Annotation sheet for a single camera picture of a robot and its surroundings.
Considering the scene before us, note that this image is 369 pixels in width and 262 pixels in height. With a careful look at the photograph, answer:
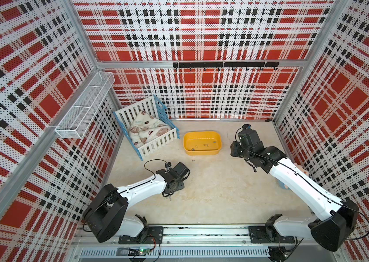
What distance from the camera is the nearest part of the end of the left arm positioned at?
63 centimetres

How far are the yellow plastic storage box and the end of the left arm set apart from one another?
0.28m

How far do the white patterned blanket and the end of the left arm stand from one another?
1.11ft

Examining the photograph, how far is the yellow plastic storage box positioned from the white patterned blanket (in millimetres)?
153

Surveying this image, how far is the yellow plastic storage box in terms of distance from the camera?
3.40 ft

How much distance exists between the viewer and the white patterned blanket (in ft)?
3.50
